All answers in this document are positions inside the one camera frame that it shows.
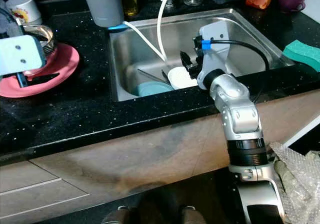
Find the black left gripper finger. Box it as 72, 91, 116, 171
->
29, 72, 61, 85

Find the pink round plate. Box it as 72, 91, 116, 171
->
0, 42, 81, 99

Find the teal round plate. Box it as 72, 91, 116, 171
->
132, 81, 174, 98

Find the white round bowl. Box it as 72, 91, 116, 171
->
167, 66, 201, 91

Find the dark metal utensil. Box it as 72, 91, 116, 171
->
160, 70, 174, 85

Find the metal knife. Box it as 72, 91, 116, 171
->
137, 69, 166, 83

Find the stainless steel sink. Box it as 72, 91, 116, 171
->
108, 8, 297, 103

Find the round metal sink strainer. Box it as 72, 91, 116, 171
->
182, 0, 204, 8

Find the white printed mug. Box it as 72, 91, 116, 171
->
19, 0, 44, 25

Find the grey tumbler with red sticker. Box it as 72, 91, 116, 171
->
80, 0, 125, 29

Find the green sponge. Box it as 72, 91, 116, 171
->
282, 40, 320, 73

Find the purple cup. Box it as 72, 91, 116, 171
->
278, 0, 309, 14

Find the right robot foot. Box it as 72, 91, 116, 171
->
180, 205, 206, 224

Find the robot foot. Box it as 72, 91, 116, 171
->
102, 206, 131, 224
180, 205, 206, 224

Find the clear bubble wrap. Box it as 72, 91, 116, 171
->
267, 141, 320, 224

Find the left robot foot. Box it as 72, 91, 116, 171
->
102, 206, 131, 224

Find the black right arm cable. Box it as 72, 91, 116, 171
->
199, 37, 272, 103

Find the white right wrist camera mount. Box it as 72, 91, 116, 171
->
195, 21, 229, 83

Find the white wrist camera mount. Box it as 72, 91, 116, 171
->
195, 21, 229, 83
0, 34, 46, 77

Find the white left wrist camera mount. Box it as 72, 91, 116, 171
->
0, 34, 46, 77

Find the white flexible hose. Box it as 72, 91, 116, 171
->
122, 0, 179, 63

